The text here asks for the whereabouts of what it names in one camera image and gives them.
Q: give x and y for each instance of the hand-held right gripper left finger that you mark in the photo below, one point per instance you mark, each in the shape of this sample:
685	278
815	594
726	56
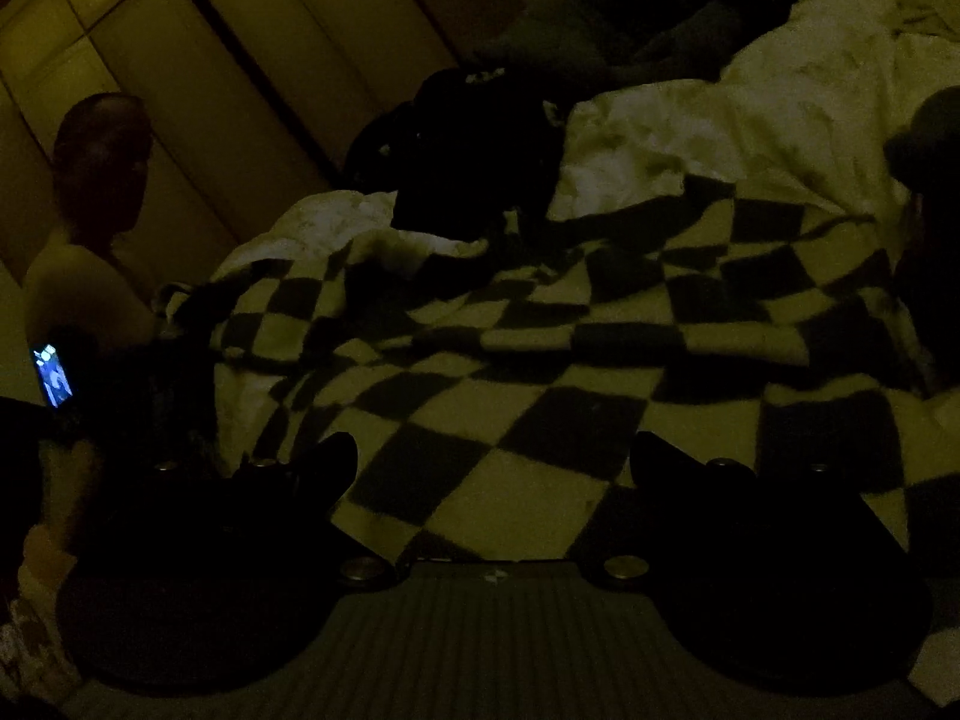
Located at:
334	465

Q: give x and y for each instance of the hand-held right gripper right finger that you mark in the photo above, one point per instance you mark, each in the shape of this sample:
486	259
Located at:
656	465

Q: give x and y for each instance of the checkered fleece blanket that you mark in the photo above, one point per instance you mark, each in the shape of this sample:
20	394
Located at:
570	360

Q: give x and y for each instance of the smartphone with lit screen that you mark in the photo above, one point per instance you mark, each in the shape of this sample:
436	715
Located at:
54	376

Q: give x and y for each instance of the black cloth pile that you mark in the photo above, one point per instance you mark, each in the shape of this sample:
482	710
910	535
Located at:
465	142

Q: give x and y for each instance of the white floral duvet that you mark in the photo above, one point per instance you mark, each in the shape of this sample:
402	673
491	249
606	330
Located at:
787	90

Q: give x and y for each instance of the dark cloth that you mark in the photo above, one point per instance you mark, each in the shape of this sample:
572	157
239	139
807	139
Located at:
934	157

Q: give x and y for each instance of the wardrobe with light doors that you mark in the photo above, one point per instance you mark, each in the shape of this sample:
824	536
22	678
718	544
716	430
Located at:
262	52

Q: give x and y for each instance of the grey quilted cloth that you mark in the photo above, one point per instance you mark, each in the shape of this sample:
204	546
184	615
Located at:
622	22

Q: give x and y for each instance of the light crumpled cloth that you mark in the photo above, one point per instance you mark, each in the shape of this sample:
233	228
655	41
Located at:
930	4

